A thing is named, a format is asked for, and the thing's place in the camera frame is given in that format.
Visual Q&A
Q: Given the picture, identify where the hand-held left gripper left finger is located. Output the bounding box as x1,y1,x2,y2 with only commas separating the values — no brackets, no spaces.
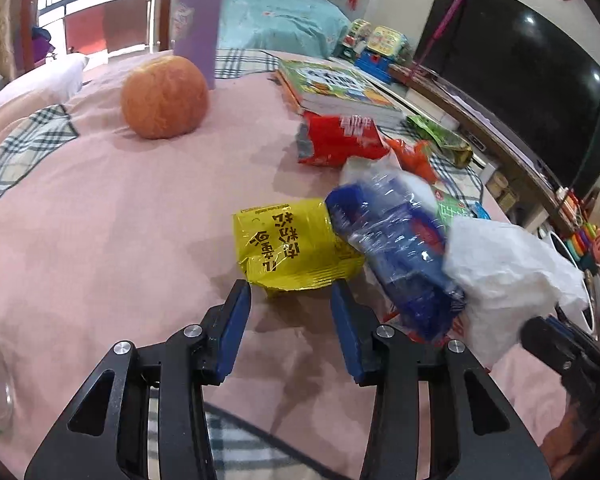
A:
24,279,253,480

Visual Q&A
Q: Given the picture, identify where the pink stick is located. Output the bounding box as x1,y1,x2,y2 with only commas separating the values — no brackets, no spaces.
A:
414,0,473,68

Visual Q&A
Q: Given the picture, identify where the red snack packet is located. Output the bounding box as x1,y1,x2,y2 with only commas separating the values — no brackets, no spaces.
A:
295,111,392,168

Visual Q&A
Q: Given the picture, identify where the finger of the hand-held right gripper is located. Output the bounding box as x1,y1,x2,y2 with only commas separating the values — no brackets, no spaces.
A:
521,315,583,373

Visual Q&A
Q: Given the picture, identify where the teal flowered cover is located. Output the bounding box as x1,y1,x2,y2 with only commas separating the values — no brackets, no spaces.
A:
216,0,353,58

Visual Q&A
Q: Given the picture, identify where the orange fruit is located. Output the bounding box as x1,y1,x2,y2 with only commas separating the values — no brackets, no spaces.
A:
120,55,211,140

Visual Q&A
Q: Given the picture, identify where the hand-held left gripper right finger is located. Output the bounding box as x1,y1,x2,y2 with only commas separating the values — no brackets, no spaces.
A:
330,280,553,480

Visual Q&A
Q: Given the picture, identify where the black television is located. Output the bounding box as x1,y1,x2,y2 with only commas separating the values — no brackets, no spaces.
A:
414,0,600,201

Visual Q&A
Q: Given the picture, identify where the orange snack wrapper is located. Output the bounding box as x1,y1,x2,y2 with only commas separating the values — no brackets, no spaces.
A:
385,137,438,184

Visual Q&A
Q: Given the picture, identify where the colourful plastic toy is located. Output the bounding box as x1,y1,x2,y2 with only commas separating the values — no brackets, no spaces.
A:
337,18,413,83

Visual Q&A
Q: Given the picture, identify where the yellow snack packet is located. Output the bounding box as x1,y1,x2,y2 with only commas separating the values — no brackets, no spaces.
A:
231,198,366,300

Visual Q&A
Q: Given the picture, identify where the television cabinet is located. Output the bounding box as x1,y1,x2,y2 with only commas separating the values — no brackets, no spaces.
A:
405,67,581,241

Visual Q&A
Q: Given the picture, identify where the white paper tissue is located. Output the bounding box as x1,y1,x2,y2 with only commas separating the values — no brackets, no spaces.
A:
442,216,588,368

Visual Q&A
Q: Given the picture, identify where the person's right hand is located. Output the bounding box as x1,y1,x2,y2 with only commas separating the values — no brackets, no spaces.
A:
539,399,597,480

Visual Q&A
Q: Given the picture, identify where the thick colourful picture book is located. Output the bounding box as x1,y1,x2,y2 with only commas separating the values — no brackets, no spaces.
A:
272,58,408,128

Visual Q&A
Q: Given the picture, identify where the green snack packet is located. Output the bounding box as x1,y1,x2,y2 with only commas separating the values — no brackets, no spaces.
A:
405,114,474,168

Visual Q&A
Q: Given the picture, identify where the purple bottle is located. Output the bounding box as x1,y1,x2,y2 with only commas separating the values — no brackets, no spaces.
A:
171,0,228,91

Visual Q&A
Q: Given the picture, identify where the white pillow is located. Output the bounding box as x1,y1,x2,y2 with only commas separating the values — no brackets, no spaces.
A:
0,54,90,121

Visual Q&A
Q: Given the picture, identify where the colourful stacking ring toy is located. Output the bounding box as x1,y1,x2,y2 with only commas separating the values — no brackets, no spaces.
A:
562,220,600,273

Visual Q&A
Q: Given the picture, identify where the yellow container stack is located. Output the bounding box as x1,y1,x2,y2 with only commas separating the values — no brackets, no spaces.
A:
495,170,518,206

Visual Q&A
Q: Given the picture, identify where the blue clear plastic wrapper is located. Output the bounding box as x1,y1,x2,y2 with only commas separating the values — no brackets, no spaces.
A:
325,155,468,343

